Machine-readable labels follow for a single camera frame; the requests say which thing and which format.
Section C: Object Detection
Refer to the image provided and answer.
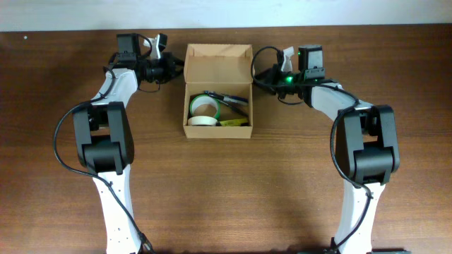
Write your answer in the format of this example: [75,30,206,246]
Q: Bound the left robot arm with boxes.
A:
[71,33,184,253]

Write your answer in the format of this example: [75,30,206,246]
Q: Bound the green tape roll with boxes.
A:
[189,95,220,119]

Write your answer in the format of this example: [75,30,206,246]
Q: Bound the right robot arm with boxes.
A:
[250,44,400,254]

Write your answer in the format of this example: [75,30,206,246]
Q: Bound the cardboard box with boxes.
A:
[183,44,253,139]

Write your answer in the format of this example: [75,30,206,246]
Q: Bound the yellow highlighter marker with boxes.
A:
[217,118,249,127]

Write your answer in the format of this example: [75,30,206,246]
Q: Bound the cream masking tape roll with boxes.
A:
[187,116,218,126]

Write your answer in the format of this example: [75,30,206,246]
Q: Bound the black permanent marker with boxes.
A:
[218,100,249,117]

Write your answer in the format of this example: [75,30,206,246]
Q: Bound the blue pen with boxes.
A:
[203,90,249,106]

